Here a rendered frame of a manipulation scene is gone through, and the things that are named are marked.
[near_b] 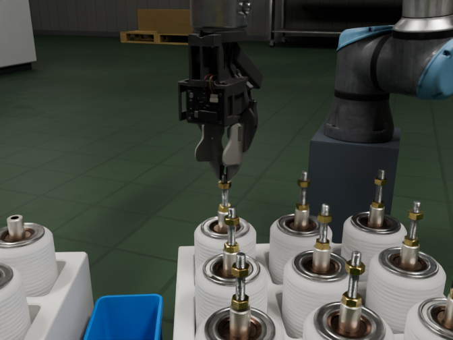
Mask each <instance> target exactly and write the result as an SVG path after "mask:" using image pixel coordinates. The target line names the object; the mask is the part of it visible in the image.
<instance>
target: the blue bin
mask: <svg viewBox="0 0 453 340"><path fill-rule="evenodd" d="M163 306H164V304H163V297H162V296H161V295H158V294H137V295H106V296H102V297H100V298H98V299H97V301H96V302H95V305H94V308H93V311H92V314H91V317H90V320H89V323H88V326H87V329H86V332H85V335H84V338H83V340H162V312H163Z"/></svg>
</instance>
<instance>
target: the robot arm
mask: <svg viewBox="0 0 453 340"><path fill-rule="evenodd" d="M250 10H251V3H249V0H190V25H191V26H192V27H194V28H195V30H192V34H188V59H189V79H186V80H182V81H179V82H178V103H179V121H183V120H185V119H187V123H196V124H197V125H198V127H199V129H200V130H201V132H202V139H201V141H200V143H199V144H198V145H197V147H196V149H195V159H196V161H198V162H204V161H208V162H209V165H210V167H211V169H212V171H213V173H214V174H215V176H216V177H217V179H219V180H221V176H222V175H221V174H222V173H224V167H225V166H227V167H226V181H230V180H232V178H233V177H234V176H235V175H236V173H237V172H238V170H239V168H240V167H241V165H242V163H243V160H244V158H245V156H246V154H247V151H248V149H249V147H250V146H251V143H252V140H253V137H254V136H255V133H256V130H257V127H258V112H257V102H258V101H257V100H253V96H252V92H251V89H253V88H255V89H260V88H261V85H262V80H263V77H264V75H263V74H262V73H261V71H260V70H259V69H258V68H257V67H256V65H255V64H254V63H253V61H252V60H251V59H250V58H249V57H248V56H247V54H246V53H245V51H244V50H243V49H242V48H241V47H240V46H239V44H238V43H237V42H242V41H246V40H247V30H244V29H243V28H245V27H247V26H248V19H249V11H250ZM337 53H338V54H337V64H336V80H335V90H334V100H333V102H332V105H331V107H330V110H329V112H328V114H327V117H326V120H325V122H324V134H325V135H326V136H327V137H329V138H333V139H335V140H340V141H343V142H352V143H362V144H373V143H380V142H387V141H389V140H391V139H393V136H394V123H393V119H392V114H391V110H390V104H389V100H390V93H393V94H400V95H405V96H411V97H415V98H418V99H421V100H426V99H428V100H434V101H442V100H445V99H447V98H449V97H451V96H452V95H453V0H402V17H401V19H400V20H399V21H398V22H397V23H396V24H395V25H389V26H372V27H363V28H352V29H347V30H344V31H343V32H342V33H341V34H340V37H339V42H338V48H337ZM185 91H186V110H185V111H182V102H181V93H182V92H185ZM227 126H230V127H228V128H227V138H228V139H229V141H228V144H227V146H226V148H225V150H224V148H223V147H222V136H223V134H224V127H227Z"/></svg>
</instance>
